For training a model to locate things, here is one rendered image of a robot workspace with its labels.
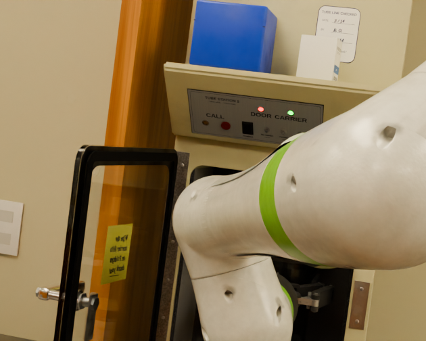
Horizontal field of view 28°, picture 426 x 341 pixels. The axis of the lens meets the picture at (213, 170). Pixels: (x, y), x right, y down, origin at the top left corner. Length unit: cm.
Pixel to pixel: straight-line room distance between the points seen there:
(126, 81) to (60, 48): 62
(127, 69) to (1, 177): 71
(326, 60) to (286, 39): 11
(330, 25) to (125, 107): 32
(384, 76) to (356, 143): 67
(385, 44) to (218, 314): 48
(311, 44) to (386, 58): 13
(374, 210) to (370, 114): 7
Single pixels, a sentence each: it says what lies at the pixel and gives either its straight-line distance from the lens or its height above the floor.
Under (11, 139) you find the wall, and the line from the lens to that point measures 186.
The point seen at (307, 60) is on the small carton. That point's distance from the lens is 117.
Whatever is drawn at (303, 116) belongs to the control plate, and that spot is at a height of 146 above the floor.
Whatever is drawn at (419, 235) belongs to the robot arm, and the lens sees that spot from 58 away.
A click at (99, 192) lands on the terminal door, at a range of 104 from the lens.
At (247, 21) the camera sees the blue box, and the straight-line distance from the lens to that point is 117.
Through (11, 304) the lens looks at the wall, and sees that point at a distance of 189.
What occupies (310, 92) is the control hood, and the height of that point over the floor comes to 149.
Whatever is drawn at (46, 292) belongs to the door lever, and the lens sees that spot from 107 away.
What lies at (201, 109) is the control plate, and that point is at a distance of 121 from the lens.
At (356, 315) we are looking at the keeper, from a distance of 127.
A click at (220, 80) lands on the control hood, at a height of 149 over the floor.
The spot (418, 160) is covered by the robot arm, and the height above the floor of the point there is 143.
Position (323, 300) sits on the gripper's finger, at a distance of 127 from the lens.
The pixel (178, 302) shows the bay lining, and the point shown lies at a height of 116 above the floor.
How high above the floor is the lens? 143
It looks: 3 degrees down
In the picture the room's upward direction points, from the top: 7 degrees clockwise
